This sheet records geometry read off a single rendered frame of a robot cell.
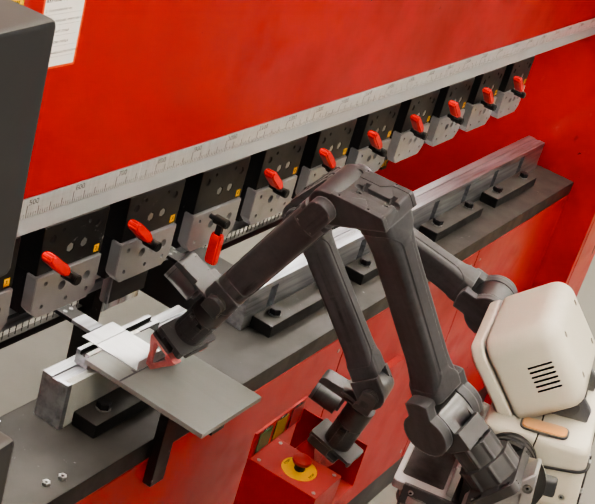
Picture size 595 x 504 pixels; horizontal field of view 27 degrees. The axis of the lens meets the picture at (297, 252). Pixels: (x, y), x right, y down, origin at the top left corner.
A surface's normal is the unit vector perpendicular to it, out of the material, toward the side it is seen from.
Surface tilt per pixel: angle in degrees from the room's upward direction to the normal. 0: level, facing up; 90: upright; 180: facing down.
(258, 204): 90
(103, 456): 0
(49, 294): 90
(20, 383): 0
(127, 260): 90
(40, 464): 0
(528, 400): 90
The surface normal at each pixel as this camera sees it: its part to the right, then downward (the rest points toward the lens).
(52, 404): -0.53, 0.25
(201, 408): 0.26, -0.86
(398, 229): 0.73, 0.11
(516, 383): -0.31, 0.36
